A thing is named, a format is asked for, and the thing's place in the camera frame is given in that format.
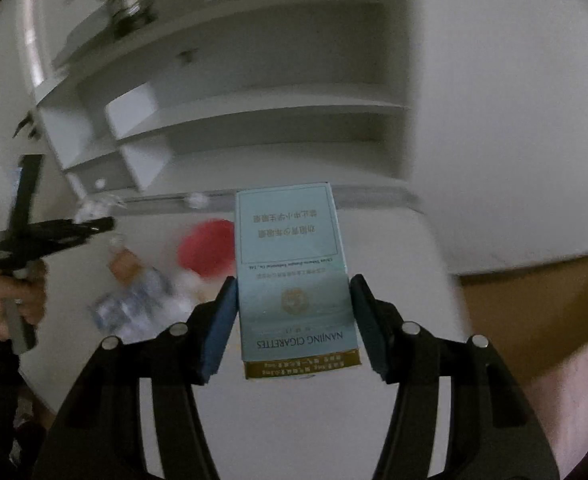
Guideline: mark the green white cigarette box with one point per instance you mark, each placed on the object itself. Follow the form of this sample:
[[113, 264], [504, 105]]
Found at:
[[295, 312]]

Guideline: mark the red round wrapper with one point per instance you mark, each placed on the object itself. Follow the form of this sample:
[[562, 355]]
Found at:
[[208, 249]]

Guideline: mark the blue white snack packet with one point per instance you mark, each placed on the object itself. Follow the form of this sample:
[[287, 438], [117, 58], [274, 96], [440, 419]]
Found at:
[[146, 302]]

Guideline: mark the person left hand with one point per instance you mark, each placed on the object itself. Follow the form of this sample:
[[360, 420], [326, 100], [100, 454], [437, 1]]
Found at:
[[29, 296]]

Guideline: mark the pink bed mattress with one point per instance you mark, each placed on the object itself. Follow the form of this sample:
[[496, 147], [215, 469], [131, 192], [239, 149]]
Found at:
[[560, 400]]

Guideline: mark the white desk hutch shelf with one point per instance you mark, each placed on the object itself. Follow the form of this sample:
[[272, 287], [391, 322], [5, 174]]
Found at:
[[220, 94]]

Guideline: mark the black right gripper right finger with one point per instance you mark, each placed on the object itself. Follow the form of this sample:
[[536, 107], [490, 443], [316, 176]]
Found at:
[[494, 433]]

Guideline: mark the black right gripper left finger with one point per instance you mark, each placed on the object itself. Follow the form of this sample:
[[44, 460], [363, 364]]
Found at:
[[98, 433]]

